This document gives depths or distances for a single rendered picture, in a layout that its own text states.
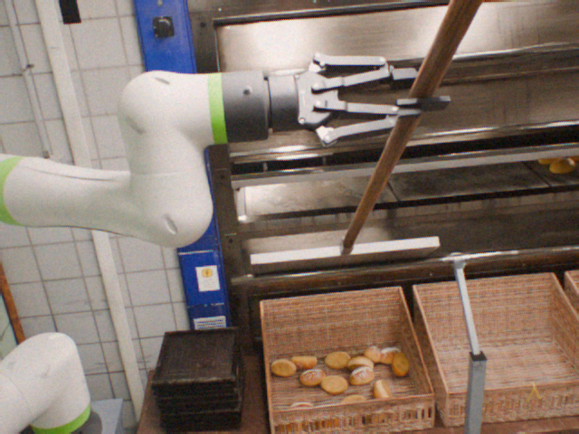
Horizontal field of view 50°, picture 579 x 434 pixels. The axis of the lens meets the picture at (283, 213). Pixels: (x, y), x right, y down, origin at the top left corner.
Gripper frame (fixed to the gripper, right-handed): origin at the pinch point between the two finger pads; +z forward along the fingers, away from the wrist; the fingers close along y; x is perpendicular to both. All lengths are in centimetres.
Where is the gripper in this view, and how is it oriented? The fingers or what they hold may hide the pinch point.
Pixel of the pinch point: (419, 92)
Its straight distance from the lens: 86.0
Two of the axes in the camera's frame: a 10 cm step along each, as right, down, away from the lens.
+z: 10.0, -0.9, 0.4
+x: 0.1, -2.7, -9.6
